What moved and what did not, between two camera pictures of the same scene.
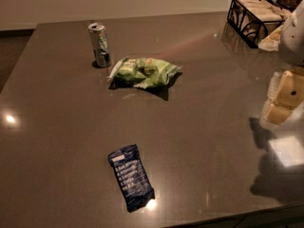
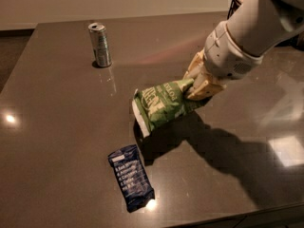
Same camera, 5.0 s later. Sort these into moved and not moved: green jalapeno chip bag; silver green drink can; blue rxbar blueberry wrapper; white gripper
Moved: white gripper; green jalapeno chip bag
Not moved: blue rxbar blueberry wrapper; silver green drink can
